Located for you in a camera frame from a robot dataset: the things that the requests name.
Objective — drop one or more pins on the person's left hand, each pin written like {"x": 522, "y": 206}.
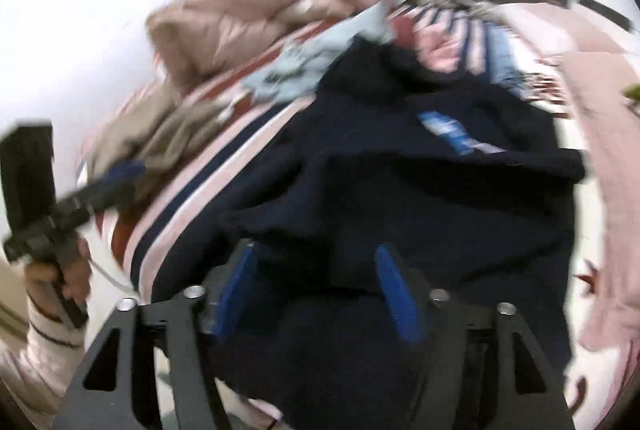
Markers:
{"x": 62, "y": 277}

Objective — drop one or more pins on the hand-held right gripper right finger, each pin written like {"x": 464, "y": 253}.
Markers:
{"x": 397, "y": 297}

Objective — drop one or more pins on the pink fluffy blanket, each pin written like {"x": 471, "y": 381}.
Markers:
{"x": 602, "y": 159}

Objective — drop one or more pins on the white floral bedsheet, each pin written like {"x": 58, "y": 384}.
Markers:
{"x": 590, "y": 320}

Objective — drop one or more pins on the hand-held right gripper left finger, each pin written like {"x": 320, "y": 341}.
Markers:
{"x": 236, "y": 282}

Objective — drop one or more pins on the pink beige puffy jacket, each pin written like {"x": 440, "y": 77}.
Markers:
{"x": 225, "y": 29}

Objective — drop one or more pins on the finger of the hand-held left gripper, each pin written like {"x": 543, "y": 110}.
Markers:
{"x": 107, "y": 190}

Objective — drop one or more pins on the blue denim garment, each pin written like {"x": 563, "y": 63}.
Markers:
{"x": 502, "y": 59}

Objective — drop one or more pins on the dark navy printed sweatshirt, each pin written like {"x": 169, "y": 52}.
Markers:
{"x": 400, "y": 210}

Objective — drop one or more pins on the khaki brown garment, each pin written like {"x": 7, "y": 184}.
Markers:
{"x": 155, "y": 129}

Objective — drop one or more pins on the light blue garment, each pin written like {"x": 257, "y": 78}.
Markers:
{"x": 315, "y": 59}

